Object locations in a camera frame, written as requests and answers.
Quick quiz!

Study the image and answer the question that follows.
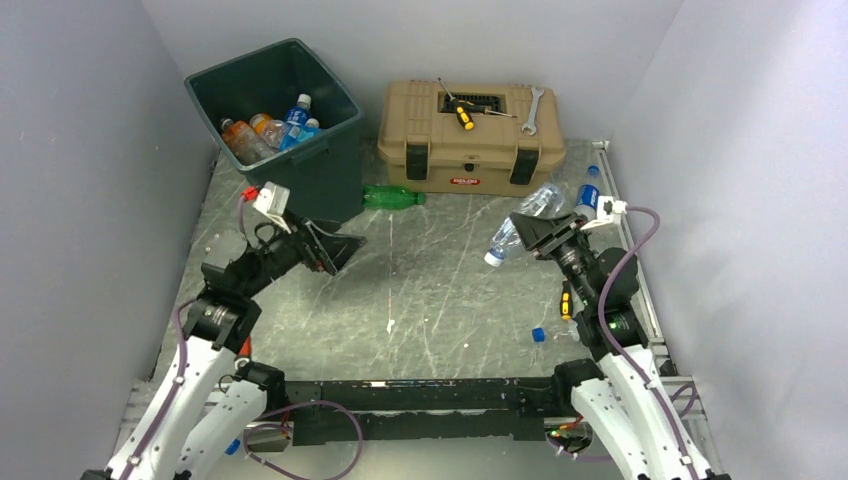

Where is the blue label bottle far right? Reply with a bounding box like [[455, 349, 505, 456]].
[[574, 165, 601, 220]]

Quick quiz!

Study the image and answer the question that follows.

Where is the green plastic bottle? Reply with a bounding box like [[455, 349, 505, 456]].
[[362, 185, 426, 211]]

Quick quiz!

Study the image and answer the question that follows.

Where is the thin dark screwdriver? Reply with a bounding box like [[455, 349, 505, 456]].
[[458, 100, 515, 118]]

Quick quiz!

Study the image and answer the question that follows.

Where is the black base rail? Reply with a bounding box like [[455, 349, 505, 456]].
[[218, 360, 617, 446]]

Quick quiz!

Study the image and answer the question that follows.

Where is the tan plastic toolbox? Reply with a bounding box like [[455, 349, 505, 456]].
[[377, 80, 566, 197]]

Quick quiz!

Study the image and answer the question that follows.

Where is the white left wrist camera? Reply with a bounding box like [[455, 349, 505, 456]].
[[241, 182, 292, 233]]

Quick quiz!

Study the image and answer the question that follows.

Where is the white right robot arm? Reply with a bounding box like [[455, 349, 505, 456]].
[[510, 213, 723, 479]]

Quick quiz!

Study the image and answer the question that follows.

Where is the crushed Pepsi bottle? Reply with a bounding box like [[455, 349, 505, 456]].
[[531, 323, 580, 345]]

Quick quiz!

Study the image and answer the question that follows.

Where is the yellow black tool right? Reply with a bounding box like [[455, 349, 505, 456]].
[[559, 278, 573, 321]]

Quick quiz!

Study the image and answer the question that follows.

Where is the red handle adjustable wrench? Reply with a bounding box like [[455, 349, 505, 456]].
[[238, 336, 252, 361]]

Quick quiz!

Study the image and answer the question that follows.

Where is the purple cable loop front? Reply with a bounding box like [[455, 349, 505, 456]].
[[242, 398, 364, 480]]

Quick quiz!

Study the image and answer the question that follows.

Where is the blue label water bottle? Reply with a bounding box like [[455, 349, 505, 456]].
[[284, 93, 312, 126]]

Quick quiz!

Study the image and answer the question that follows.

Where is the clear bottle white cap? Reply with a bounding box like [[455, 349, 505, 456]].
[[259, 120, 289, 150]]

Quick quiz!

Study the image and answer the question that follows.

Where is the silver open-end wrench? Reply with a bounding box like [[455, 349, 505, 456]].
[[521, 87, 545, 136]]

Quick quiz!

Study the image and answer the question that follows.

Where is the orange juice bottle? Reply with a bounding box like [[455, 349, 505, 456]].
[[249, 113, 273, 133]]

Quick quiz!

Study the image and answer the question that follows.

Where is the crushed blue label bottle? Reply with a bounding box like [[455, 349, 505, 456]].
[[280, 118, 321, 152]]

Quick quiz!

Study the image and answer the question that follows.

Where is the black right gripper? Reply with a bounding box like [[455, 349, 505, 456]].
[[508, 210, 598, 306]]

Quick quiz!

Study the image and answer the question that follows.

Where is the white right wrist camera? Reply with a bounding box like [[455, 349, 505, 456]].
[[579, 196, 628, 231]]

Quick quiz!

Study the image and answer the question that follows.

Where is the clear bottle orange label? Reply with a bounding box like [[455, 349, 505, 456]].
[[219, 118, 275, 165]]

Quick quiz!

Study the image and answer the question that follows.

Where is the dark green plastic bin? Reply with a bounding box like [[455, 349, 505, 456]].
[[185, 38, 363, 223]]

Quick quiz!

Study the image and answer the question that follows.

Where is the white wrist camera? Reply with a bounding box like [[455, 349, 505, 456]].
[[579, 196, 628, 231], [241, 182, 292, 233]]

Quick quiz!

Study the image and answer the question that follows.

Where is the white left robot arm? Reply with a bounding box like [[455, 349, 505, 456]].
[[81, 215, 367, 479]]

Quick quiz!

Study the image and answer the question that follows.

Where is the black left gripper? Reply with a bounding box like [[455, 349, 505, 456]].
[[241, 205, 367, 296]]

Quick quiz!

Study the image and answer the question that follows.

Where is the yellow black screwdriver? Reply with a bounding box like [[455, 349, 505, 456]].
[[437, 77, 475, 131]]

